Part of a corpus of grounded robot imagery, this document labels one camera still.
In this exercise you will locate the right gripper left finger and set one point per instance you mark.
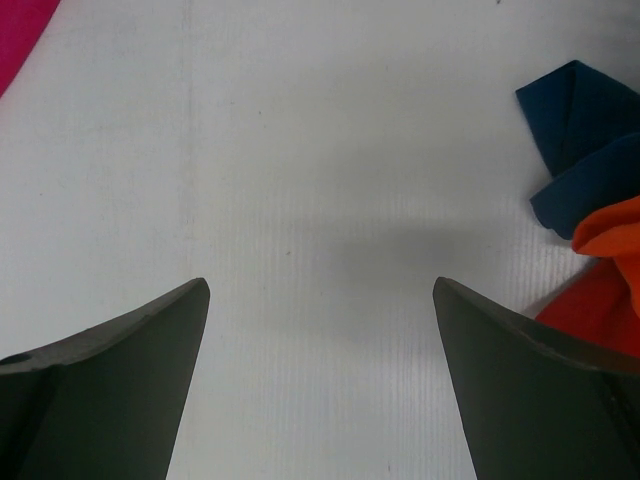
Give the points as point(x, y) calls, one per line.
point(105, 403)

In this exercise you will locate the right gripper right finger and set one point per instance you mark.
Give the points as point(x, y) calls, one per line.
point(536, 403)

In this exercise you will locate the magenta t shirt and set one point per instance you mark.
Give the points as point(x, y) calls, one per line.
point(22, 24)

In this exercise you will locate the orange t shirt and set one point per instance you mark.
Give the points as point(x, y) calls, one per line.
point(602, 305)

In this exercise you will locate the blue t shirt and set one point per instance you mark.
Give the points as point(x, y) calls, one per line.
point(585, 125)

